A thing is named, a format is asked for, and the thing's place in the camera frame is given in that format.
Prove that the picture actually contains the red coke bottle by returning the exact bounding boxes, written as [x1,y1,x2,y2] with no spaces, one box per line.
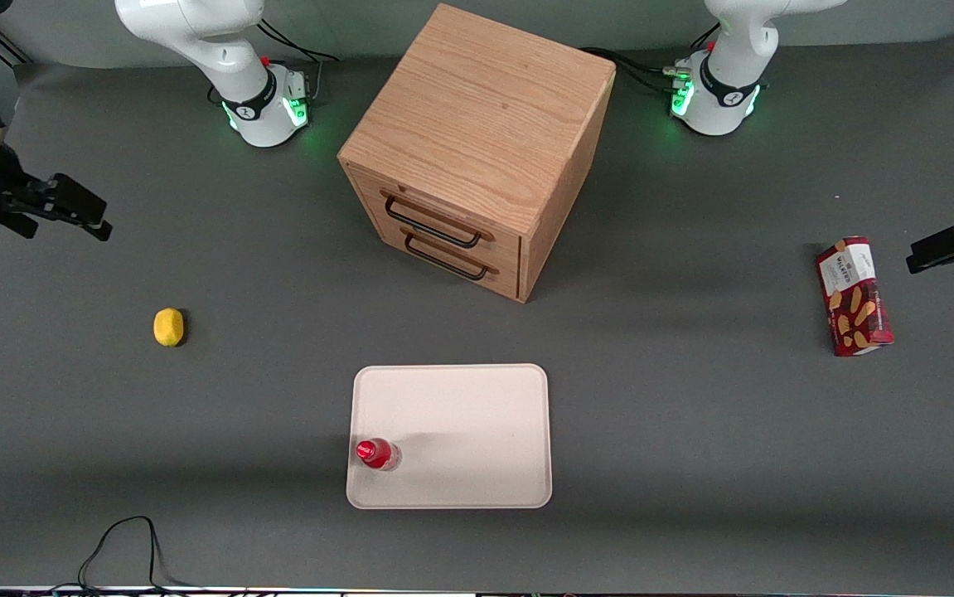
[355,436,403,473]

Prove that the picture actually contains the beige plastic tray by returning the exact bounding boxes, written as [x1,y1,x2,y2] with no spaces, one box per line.
[346,363,553,510]

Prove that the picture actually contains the red cookie box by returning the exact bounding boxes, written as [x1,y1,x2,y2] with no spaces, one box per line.
[815,235,895,358]

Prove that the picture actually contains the yellow lemon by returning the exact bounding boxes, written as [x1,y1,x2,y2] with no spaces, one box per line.
[153,308,186,348]

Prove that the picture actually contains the wooden drawer front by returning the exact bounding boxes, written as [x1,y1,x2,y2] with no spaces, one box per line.
[378,219,521,301]
[357,170,523,271]

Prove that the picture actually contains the wooden drawer cabinet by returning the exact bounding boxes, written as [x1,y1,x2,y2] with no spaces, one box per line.
[337,2,617,304]

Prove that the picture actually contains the black right arm base cables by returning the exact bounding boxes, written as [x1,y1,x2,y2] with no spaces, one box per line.
[256,12,341,105]

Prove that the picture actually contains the black arm base cables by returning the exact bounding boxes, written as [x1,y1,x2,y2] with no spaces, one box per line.
[579,23,721,97]
[256,12,341,105]

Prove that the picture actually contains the thin black table cable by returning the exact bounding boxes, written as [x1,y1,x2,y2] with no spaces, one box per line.
[50,515,196,595]

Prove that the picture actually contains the black left arm base cables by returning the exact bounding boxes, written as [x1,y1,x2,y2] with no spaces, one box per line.
[579,23,721,97]

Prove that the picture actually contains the black wire drawer handle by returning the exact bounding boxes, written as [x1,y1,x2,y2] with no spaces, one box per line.
[400,226,500,281]
[380,189,496,250]

